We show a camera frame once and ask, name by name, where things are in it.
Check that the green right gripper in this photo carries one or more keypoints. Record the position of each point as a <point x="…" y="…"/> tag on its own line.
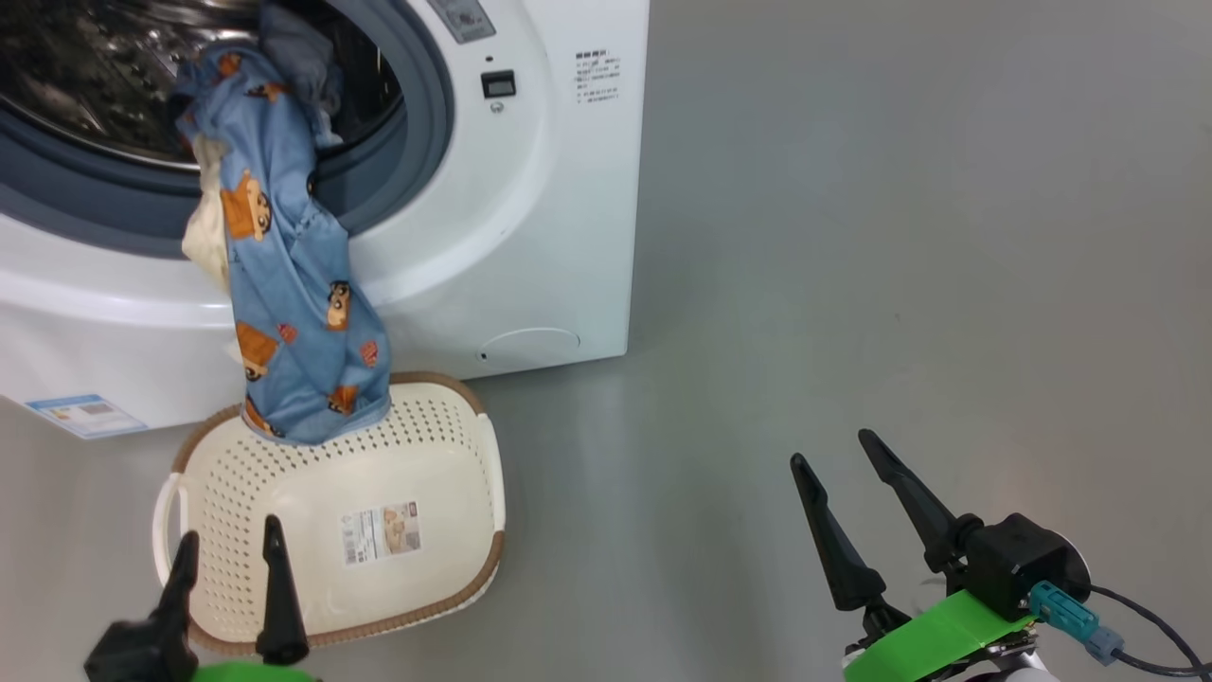
<point x="937" y="635"/>

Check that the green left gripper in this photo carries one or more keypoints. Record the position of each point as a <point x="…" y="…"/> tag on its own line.
<point x="251" y="673"/>

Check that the blue cartoon print garment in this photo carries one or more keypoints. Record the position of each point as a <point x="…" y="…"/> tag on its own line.
<point x="294" y="313"/>

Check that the basket product label sticker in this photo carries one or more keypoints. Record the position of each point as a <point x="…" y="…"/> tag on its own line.
<point x="381" y="532"/>

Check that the cream perforated basket brown rim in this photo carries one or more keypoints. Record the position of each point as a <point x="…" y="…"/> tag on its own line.
<point x="426" y="455"/>

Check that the grey rubber door gasket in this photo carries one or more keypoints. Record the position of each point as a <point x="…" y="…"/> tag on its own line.
<point x="95" y="204"/>

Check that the white front-load washing machine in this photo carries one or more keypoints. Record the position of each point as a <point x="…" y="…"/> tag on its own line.
<point x="568" y="237"/>

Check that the blue energy label sticker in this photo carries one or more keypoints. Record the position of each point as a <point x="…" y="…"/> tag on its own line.
<point x="85" y="415"/>

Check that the oval white filter cover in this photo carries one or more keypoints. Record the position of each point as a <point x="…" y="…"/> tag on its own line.
<point x="530" y="346"/>

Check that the steel washer drum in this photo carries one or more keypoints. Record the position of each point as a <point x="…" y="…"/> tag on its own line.
<point x="95" y="76"/>

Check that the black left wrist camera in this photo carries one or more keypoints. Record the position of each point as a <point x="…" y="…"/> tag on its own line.
<point x="137" y="654"/>

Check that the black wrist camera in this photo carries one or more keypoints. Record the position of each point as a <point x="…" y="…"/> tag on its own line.
<point x="137" y="654"/>
<point x="1023" y="559"/>

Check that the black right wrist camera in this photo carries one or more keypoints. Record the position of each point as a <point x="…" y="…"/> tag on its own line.
<point x="1023" y="559"/>

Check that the teal right camera connector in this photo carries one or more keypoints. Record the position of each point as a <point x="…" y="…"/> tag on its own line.
<point x="1070" y="616"/>

